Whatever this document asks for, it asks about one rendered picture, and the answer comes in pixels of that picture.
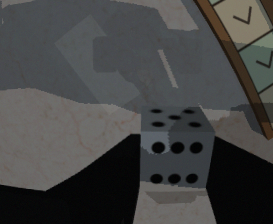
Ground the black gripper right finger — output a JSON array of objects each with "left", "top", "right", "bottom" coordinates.
[{"left": 207, "top": 136, "right": 273, "bottom": 224}]

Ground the grey die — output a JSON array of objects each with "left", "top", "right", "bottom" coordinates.
[{"left": 140, "top": 105, "right": 216, "bottom": 192}]

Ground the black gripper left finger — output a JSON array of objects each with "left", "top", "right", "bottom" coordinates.
[{"left": 0, "top": 133, "right": 141, "bottom": 224}]

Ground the brown board frame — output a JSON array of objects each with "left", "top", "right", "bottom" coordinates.
[{"left": 193, "top": 0, "right": 273, "bottom": 140}]

